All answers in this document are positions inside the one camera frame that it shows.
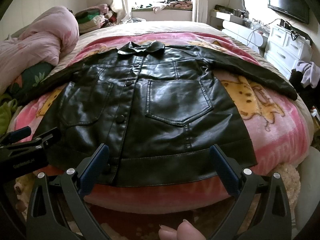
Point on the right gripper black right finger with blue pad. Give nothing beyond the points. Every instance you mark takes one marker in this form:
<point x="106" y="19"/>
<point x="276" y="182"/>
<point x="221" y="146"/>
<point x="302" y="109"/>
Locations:
<point x="272" y="217"/>

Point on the black left gripper clamp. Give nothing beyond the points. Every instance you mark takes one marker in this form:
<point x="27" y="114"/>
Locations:
<point x="20" y="158"/>

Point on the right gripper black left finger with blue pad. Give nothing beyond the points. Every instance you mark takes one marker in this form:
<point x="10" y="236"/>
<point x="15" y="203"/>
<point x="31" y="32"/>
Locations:
<point x="45" y="220"/>

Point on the black leather jacket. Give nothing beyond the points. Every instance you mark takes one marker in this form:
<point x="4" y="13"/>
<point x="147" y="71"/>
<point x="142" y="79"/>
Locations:
<point x="158" y="108"/>

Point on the stack of folded clothes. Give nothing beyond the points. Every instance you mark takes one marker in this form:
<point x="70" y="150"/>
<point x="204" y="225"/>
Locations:
<point x="94" y="18"/>

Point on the clothes pile on windowsill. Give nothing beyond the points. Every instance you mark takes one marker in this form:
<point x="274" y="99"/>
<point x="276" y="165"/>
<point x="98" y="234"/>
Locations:
<point x="162" y="5"/>

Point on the right hand fingertips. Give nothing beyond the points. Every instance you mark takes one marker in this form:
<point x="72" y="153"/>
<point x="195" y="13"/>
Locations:
<point x="185" y="231"/>

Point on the green floral pillow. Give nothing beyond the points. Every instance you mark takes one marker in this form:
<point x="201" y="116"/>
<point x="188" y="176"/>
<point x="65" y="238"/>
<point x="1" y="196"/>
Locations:
<point x="26" y="82"/>

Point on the pink rolled comforter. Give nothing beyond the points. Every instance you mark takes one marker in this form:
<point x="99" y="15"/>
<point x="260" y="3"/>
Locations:
<point x="51" y="36"/>

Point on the lilac garment on chair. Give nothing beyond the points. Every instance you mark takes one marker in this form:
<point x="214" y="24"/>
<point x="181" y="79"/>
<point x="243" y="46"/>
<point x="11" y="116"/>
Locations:
<point x="311" y="73"/>

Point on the white drawer dresser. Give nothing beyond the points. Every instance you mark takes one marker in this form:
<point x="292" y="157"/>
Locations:
<point x="284" y="50"/>

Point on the white desk with clutter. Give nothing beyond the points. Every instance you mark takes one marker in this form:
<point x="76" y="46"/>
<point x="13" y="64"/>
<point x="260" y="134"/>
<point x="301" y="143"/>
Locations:
<point x="232" y="20"/>

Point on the black wall television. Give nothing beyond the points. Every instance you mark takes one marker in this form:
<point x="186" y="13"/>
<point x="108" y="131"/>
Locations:
<point x="295" y="9"/>

